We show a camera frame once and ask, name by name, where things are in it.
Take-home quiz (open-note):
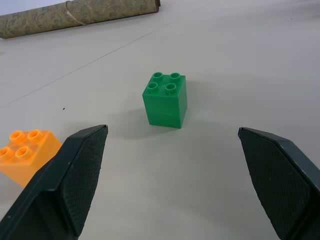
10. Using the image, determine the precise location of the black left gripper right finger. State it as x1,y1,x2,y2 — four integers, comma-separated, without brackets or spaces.
237,126,320,240

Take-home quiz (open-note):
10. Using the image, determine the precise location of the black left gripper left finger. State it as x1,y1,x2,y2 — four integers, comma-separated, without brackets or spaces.
0,124,109,240

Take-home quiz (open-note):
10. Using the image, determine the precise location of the orange toy brick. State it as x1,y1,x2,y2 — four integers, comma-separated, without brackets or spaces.
0,128,63,188

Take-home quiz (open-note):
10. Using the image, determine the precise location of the green toy brick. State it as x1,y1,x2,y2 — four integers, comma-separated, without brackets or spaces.
141,71,188,130

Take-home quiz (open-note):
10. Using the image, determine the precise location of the rolled olive patterned scroll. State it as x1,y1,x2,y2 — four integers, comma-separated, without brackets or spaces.
0,0,162,40

